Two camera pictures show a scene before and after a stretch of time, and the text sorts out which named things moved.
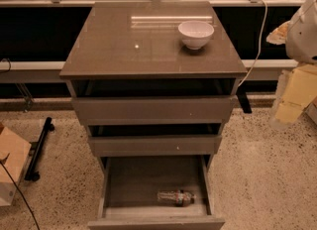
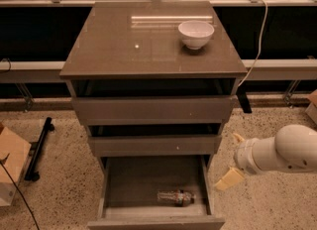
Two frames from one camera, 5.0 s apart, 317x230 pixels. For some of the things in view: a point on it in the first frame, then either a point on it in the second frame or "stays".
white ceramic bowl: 195,34 stays
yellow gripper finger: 278,35 → 238,138
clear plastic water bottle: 179,197 stays
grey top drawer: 152,102 stays
